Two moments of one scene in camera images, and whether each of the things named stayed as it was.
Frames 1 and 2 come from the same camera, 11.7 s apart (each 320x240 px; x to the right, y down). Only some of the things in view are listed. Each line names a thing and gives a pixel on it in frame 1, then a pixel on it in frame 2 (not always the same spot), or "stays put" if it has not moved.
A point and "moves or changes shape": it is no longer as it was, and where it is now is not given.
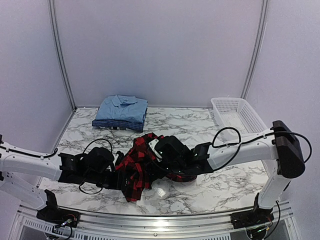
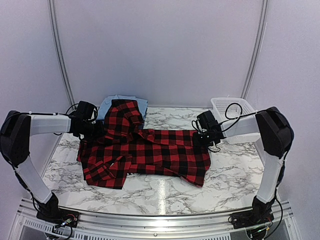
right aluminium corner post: [264, 10] stays put
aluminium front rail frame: [100, 226] stays put
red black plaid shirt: [139, 168] moves or changes shape
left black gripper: [118, 183] → [99, 132]
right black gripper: [156, 172] → [196, 142]
